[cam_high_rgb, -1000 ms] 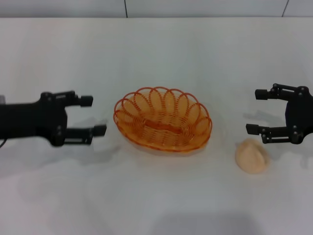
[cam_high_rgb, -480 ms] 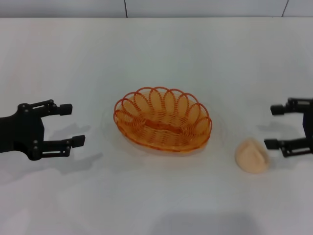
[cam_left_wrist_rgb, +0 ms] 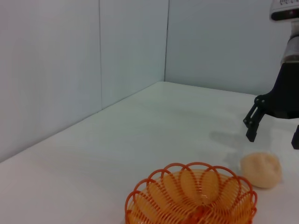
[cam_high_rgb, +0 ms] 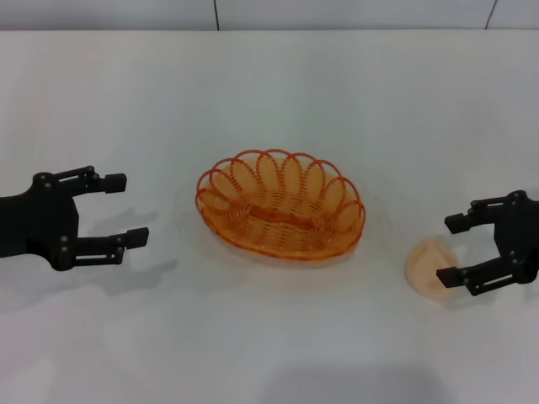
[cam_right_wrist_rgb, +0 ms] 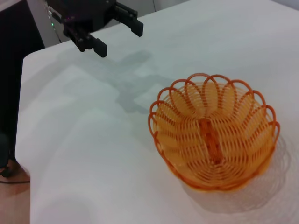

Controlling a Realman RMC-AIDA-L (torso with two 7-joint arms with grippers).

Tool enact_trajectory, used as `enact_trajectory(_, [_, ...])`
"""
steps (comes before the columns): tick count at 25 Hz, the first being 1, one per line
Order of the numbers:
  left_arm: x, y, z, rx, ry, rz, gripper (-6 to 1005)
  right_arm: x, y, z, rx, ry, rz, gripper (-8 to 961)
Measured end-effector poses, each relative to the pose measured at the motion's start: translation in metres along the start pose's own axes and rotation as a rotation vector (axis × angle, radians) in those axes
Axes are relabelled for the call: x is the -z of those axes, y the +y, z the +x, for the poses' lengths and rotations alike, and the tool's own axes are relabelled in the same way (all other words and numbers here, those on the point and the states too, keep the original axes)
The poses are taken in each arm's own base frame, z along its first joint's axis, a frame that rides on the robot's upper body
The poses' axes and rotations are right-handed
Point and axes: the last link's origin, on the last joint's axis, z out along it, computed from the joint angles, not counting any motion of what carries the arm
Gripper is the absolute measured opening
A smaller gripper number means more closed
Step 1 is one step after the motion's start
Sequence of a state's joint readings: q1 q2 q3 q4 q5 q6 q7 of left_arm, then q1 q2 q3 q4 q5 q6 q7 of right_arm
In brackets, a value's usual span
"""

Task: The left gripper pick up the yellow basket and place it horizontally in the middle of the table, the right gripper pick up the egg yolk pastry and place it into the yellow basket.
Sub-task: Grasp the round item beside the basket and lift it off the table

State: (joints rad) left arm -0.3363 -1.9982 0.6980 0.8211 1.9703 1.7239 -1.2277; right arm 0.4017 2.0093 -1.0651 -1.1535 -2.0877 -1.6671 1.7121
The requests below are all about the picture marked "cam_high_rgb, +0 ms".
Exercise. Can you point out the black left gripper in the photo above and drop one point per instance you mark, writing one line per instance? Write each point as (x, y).
(38, 223)

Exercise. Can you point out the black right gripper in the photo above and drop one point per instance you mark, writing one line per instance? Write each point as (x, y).
(520, 235)

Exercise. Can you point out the pale beige bun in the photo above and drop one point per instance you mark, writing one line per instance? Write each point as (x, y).
(423, 269)

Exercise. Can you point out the orange plastic woven basket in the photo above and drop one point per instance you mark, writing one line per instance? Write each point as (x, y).
(278, 210)

